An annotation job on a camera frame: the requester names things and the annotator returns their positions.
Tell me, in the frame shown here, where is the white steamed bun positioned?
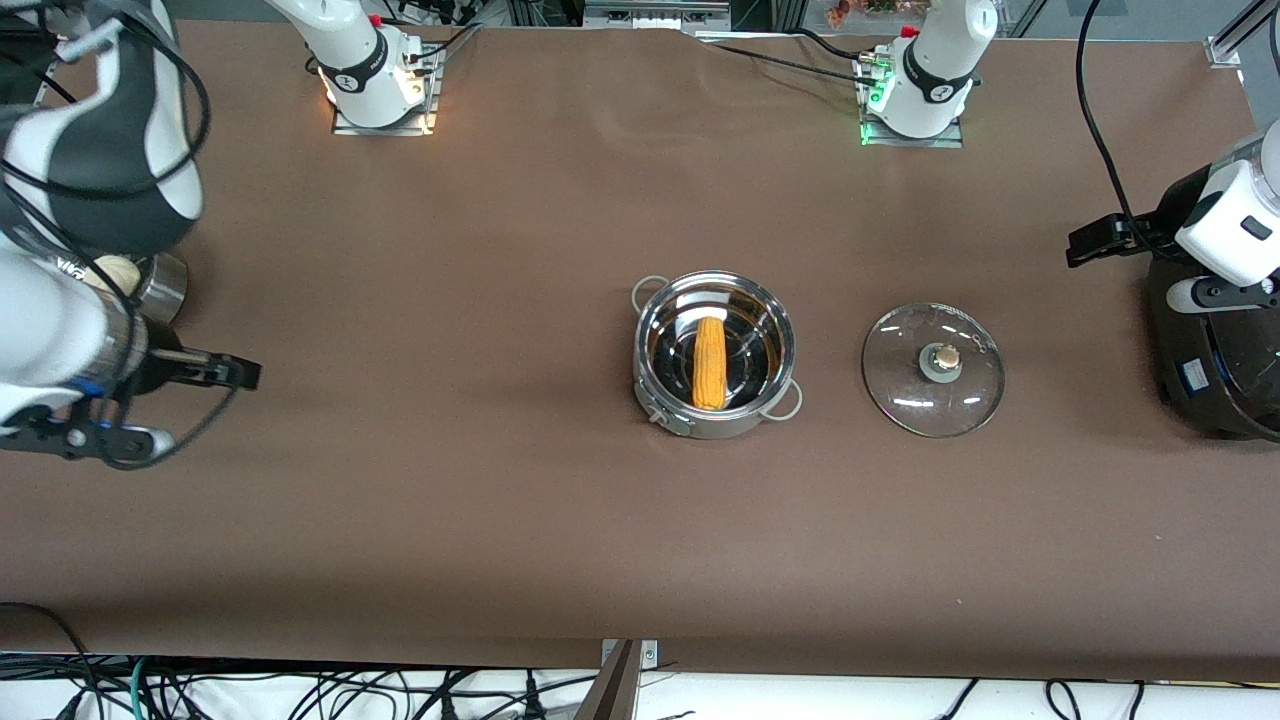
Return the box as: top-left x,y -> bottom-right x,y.
88,255 -> 142,297

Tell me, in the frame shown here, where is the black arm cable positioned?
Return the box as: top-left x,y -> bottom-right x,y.
0,0 -> 241,471
1074,0 -> 1136,221

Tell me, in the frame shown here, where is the grey metal box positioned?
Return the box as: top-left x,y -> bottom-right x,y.
583,0 -> 733,31

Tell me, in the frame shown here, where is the stainless steel pot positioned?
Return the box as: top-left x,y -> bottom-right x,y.
630,268 -> 804,441

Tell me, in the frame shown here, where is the steel steamer pot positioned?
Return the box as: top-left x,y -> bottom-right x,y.
132,252 -> 189,327

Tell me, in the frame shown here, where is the black rice cooker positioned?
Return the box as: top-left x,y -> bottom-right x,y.
1145,255 -> 1280,442

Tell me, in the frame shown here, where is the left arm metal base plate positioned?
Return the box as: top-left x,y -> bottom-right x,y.
858,55 -> 966,149

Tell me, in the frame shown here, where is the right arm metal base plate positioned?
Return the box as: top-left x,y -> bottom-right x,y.
332,45 -> 441,136

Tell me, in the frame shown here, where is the yellow corn cob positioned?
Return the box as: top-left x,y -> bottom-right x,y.
692,316 -> 728,411

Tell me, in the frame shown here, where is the glass pot lid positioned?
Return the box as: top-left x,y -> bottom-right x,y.
862,302 -> 1005,439

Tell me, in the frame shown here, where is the grey metal beam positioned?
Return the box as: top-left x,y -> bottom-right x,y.
573,640 -> 641,720

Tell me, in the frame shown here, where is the aluminium frame profile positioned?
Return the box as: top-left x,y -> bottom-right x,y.
1205,0 -> 1280,66

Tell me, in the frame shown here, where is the brown table cover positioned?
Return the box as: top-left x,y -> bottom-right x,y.
0,18 -> 1280,683

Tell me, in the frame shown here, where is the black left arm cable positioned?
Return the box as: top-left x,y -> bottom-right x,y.
1074,0 -> 1136,221

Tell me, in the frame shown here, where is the black base cable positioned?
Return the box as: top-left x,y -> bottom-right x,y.
405,25 -> 483,76
790,27 -> 871,63
700,40 -> 879,89

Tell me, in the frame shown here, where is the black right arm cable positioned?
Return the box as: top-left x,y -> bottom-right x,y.
0,0 -> 241,471

